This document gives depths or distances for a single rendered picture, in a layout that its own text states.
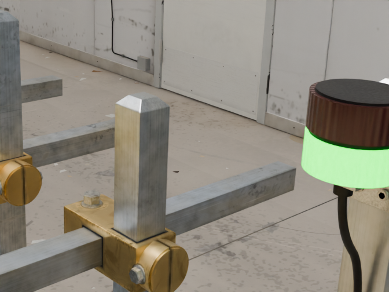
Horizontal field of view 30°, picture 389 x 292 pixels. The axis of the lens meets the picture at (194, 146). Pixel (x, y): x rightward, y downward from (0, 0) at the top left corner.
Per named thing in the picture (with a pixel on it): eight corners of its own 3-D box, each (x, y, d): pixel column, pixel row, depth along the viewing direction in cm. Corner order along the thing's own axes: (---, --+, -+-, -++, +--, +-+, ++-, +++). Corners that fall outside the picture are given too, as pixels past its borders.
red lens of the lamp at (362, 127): (344, 108, 47) (348, 74, 46) (428, 132, 43) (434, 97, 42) (284, 125, 43) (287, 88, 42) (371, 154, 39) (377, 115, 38)
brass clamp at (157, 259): (106, 234, 78) (106, 191, 77) (193, 285, 69) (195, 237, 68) (58, 251, 74) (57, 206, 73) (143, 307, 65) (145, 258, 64)
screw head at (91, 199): (94, 197, 75) (94, 187, 75) (106, 204, 74) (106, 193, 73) (77, 203, 74) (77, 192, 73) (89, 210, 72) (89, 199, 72)
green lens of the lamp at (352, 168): (339, 144, 48) (343, 112, 47) (422, 171, 44) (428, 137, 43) (281, 164, 44) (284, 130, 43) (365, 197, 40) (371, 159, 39)
